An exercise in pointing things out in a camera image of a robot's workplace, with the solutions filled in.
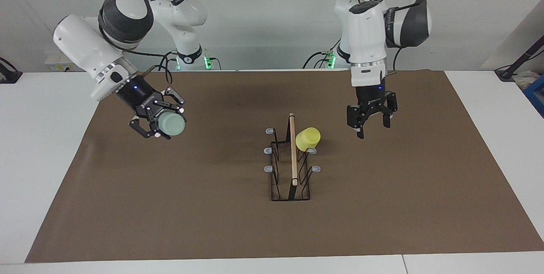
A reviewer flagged black left base cable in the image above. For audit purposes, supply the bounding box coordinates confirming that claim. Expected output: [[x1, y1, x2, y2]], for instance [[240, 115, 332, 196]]
[[303, 51, 336, 70]]

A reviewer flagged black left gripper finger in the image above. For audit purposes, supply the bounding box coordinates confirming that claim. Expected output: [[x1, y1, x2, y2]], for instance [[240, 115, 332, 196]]
[[382, 92, 398, 129], [347, 105, 370, 139]]

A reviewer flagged black clamp mount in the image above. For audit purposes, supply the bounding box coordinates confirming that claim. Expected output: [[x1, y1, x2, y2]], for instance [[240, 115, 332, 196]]
[[0, 57, 23, 84]]

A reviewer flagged blue box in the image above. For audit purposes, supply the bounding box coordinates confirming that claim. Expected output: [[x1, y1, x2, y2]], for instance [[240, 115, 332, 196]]
[[524, 74, 544, 117]]

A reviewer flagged brown table mat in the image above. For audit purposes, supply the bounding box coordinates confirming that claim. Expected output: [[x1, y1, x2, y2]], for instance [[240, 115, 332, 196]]
[[25, 70, 544, 263]]

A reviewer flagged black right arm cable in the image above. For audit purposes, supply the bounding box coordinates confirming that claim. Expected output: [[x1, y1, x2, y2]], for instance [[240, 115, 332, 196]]
[[127, 49, 173, 85]]

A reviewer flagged black stand pole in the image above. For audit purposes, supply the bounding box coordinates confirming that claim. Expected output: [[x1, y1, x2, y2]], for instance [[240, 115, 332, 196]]
[[495, 36, 544, 81]]

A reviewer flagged black wire cup rack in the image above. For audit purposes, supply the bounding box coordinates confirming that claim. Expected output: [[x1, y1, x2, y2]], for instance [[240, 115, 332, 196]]
[[264, 113, 321, 201]]

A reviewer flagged black right base cable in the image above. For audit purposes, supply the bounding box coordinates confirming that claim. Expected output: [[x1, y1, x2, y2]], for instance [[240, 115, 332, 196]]
[[158, 50, 179, 71]]

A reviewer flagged yellow plastic cup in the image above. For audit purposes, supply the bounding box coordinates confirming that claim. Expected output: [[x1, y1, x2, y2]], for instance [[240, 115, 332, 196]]
[[296, 127, 321, 152]]

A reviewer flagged black base cable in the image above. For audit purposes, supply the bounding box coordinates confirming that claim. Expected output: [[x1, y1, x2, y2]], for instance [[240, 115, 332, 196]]
[[303, 51, 336, 70], [158, 50, 179, 71]]

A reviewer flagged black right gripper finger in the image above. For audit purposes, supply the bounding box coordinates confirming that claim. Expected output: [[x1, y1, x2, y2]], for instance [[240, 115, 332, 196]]
[[153, 87, 186, 115], [129, 115, 170, 140]]

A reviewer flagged white crumpled plastic bag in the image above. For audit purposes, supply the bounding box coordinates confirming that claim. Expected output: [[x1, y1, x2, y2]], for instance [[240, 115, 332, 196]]
[[514, 71, 539, 90]]

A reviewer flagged pale green plastic cup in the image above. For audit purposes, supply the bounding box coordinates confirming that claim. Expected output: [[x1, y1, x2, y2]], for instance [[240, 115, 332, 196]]
[[156, 110, 186, 136]]

